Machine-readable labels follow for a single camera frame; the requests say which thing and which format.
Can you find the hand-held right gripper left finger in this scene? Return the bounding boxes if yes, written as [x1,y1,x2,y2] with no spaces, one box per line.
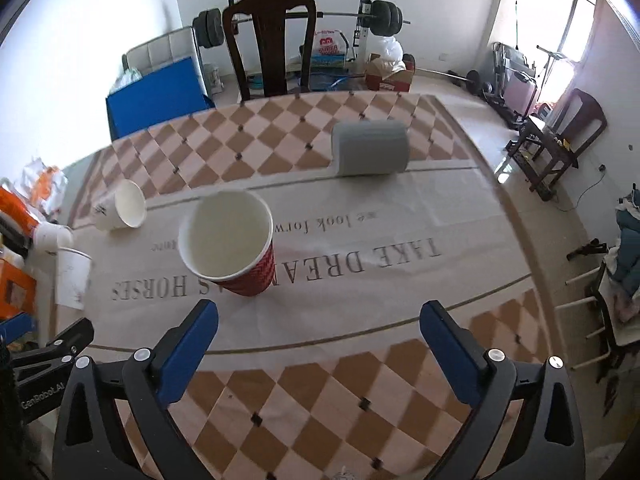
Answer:
[52,299,219,480]

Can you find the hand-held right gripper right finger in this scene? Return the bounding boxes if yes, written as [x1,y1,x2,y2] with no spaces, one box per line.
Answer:
[420,301,586,480]

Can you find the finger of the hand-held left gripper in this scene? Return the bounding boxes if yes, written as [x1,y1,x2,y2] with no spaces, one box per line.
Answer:
[10,317,96,378]

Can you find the red paper cup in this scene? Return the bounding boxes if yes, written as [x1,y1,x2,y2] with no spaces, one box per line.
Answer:
[178,190,275,297]

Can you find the white paper cup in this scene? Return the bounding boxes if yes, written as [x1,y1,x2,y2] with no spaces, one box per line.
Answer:
[32,222,74,256]
[92,179,147,232]
[55,247,93,310]

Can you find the grey cup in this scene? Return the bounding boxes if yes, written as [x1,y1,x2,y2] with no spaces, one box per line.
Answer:
[331,120,410,177]

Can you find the orange box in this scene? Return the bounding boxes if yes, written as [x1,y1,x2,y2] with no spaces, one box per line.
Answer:
[0,187,42,235]
[0,259,39,322]

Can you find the white drying rack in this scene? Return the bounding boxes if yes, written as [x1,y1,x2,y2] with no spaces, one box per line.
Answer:
[554,264,618,372]

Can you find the crumpled white plastic bag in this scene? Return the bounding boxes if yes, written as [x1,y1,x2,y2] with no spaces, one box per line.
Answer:
[19,156,69,222]

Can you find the pile of clothes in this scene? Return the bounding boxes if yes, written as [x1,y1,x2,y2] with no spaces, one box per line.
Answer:
[602,192,640,326]

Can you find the blue panel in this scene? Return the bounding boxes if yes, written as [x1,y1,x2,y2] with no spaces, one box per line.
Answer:
[105,57,216,142]

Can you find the pink suitcase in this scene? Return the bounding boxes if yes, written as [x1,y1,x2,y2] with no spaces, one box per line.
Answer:
[504,71,539,117]

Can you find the dark wooden chair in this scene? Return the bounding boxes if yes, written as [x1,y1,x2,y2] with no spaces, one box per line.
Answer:
[222,0,318,104]
[507,88,609,203]

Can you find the small barbell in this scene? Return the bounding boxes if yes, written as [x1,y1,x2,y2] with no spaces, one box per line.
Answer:
[415,66,485,96]

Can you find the cardboard box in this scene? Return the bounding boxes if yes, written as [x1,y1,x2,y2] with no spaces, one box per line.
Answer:
[365,52,416,93]

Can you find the white tufted bench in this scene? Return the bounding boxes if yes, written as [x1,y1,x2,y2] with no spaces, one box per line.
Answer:
[122,26,208,96]

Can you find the red and white plastic bag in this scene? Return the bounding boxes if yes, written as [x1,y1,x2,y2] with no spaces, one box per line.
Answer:
[312,29,352,59]

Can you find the barbell with black plates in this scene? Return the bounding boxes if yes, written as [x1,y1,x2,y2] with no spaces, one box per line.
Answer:
[192,0,412,49]

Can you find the barbell rack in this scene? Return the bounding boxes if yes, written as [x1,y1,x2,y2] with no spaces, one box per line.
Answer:
[224,0,378,63]

